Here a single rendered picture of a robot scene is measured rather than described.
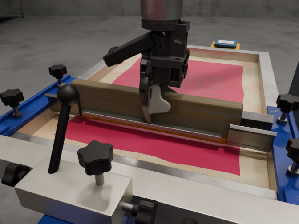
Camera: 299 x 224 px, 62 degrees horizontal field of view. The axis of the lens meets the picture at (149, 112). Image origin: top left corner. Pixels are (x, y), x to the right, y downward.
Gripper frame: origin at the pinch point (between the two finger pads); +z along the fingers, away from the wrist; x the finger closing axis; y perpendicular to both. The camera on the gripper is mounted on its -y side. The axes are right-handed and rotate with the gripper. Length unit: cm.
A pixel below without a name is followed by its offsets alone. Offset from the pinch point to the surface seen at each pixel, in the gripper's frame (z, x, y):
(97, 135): 5.4, -5.4, -10.8
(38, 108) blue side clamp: 0.9, -5.6, -25.7
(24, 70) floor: 101, 210, -251
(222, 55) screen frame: 3, 58, 12
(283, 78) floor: 99, 292, 86
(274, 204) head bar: -3.3, -21.4, 23.3
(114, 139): 5.4, -5.6, -6.5
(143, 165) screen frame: 1.9, -14.7, 3.8
